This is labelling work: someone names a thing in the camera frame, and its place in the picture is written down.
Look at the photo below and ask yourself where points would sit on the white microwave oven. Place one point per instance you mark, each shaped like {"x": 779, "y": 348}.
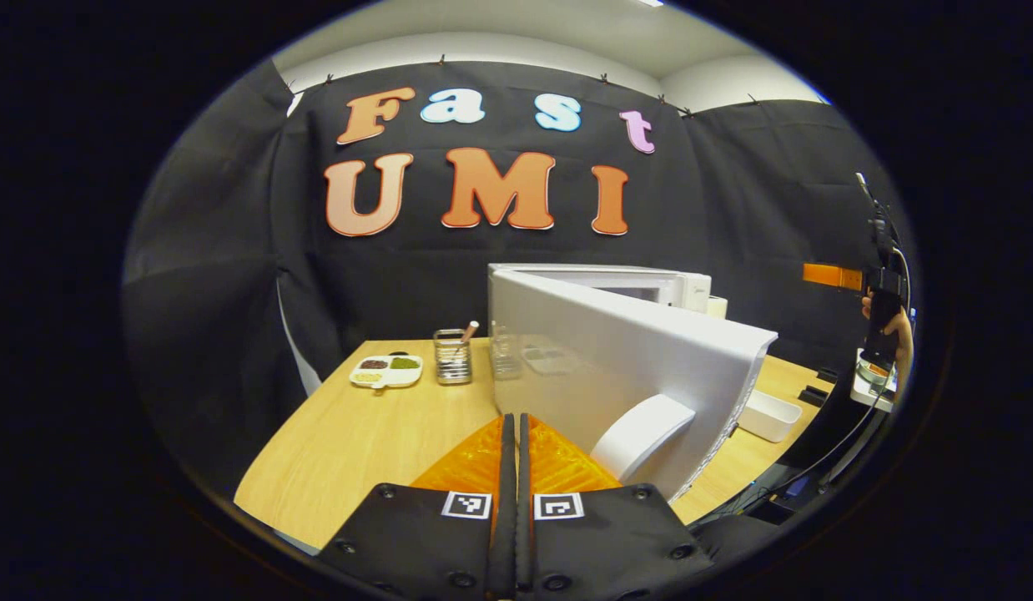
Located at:
{"x": 633, "y": 359}

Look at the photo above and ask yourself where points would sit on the black block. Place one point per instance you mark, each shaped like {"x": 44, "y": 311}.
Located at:
{"x": 813, "y": 396}
{"x": 828, "y": 375}

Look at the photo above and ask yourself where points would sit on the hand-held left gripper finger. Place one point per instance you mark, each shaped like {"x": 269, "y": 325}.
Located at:
{"x": 506, "y": 517}
{"x": 525, "y": 517}

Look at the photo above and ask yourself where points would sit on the black backdrop cloth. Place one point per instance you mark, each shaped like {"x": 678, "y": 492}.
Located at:
{"x": 733, "y": 192}

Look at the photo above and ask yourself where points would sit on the white rectangular dish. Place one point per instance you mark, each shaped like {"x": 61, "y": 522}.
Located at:
{"x": 767, "y": 416}

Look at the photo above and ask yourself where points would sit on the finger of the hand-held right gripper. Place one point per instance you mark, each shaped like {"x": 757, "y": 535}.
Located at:
{"x": 829, "y": 276}

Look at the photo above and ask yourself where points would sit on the white toaster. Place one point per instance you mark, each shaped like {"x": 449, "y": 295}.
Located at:
{"x": 718, "y": 307}

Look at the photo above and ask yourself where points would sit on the divided white snack plate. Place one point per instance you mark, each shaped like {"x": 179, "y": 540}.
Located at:
{"x": 387, "y": 371}

